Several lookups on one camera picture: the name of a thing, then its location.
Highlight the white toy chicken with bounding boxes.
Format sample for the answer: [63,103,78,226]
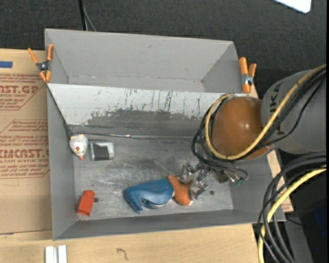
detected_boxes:
[69,134,89,161]

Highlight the grey metal bin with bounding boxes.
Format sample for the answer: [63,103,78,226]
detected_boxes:
[44,28,287,241]

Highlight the brown cardboard board, red print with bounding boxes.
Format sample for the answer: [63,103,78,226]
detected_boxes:
[0,47,293,236]

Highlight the orange-red small block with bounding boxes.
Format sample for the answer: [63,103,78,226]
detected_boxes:
[77,189,96,217]

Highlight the black and white small box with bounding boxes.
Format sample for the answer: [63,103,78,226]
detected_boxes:
[89,141,115,162]

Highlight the orange soft toy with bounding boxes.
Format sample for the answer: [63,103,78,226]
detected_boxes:
[168,174,195,207]

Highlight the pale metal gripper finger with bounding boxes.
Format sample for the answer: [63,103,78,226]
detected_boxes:
[180,164,197,182]
[190,183,211,201]

